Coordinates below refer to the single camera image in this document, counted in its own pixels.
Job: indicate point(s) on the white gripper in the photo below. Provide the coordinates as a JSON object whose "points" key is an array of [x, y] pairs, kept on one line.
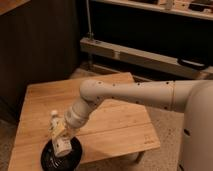
{"points": [[61, 129]]}

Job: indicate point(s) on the small white plastic bottle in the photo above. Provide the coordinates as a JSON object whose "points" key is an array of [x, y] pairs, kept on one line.
{"points": [[59, 151]]}

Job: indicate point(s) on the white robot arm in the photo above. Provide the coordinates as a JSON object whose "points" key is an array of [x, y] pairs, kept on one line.
{"points": [[193, 98]]}

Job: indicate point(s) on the wooden table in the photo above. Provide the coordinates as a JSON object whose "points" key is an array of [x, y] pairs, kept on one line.
{"points": [[116, 128]]}

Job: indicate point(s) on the grey vertical pole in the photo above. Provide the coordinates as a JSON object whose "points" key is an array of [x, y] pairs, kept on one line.
{"points": [[90, 31]]}

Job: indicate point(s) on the grey metal beam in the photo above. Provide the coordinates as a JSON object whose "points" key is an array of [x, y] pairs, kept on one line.
{"points": [[142, 58]]}

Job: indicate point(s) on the wooden shelf board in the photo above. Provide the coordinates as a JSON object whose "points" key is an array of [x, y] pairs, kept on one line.
{"points": [[176, 7]]}

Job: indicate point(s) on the black handle on beam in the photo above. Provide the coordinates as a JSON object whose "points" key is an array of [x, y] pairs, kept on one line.
{"points": [[193, 66]]}

